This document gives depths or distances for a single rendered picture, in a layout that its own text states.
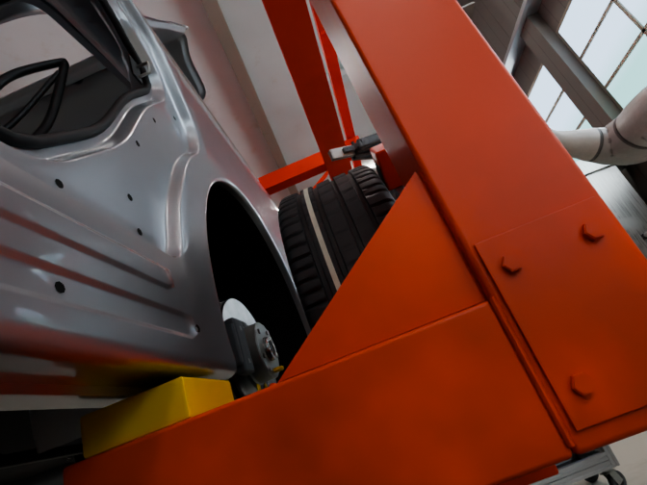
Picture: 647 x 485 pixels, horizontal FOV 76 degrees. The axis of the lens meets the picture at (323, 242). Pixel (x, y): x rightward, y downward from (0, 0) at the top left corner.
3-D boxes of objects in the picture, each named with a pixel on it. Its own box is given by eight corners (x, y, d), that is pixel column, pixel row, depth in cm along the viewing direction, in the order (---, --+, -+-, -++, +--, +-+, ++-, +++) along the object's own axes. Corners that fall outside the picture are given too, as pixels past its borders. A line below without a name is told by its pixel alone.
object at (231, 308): (278, 413, 118) (245, 309, 128) (303, 403, 117) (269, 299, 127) (237, 432, 87) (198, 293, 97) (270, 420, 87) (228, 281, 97)
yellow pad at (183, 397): (152, 447, 61) (146, 413, 63) (239, 413, 60) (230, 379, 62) (81, 461, 48) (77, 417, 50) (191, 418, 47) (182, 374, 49)
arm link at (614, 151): (577, 140, 132) (604, 109, 120) (634, 143, 132) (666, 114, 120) (584, 173, 127) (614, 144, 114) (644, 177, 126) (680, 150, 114)
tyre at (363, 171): (255, 148, 100) (326, 420, 57) (346, 109, 98) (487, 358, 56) (330, 284, 150) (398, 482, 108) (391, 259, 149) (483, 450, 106)
